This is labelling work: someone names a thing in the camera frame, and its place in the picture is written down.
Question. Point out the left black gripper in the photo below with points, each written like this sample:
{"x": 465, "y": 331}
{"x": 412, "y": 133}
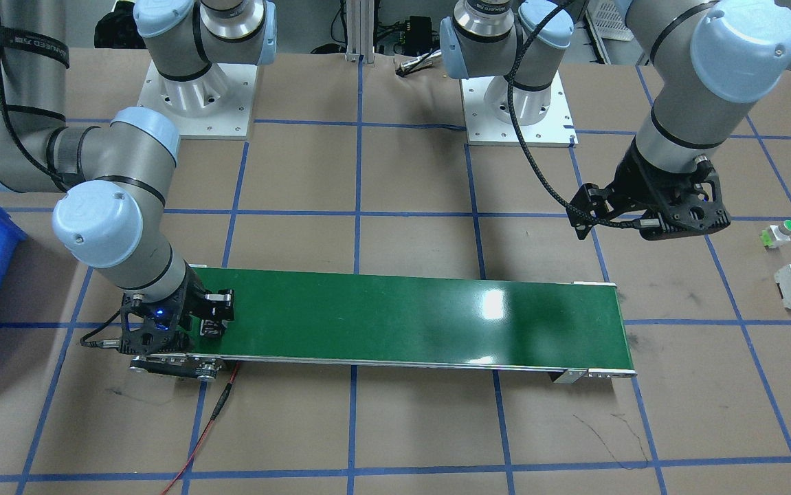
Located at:
{"x": 632, "y": 181}

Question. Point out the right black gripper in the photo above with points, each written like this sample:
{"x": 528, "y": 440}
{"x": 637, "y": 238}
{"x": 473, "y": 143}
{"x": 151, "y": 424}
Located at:
{"x": 194, "y": 300}

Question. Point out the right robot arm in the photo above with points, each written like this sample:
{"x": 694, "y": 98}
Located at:
{"x": 113, "y": 180}

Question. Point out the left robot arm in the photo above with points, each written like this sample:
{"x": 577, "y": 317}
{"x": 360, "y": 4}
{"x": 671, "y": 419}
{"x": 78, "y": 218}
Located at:
{"x": 716, "y": 60}

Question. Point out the green push button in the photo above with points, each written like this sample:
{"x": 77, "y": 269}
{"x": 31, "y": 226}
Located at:
{"x": 776, "y": 234}

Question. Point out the green conveyor belt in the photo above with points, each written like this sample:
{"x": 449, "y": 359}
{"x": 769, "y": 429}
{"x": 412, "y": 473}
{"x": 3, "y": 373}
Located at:
{"x": 570, "y": 330}

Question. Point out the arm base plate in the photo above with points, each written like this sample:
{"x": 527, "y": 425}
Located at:
{"x": 215, "y": 106}
{"x": 543, "y": 117}

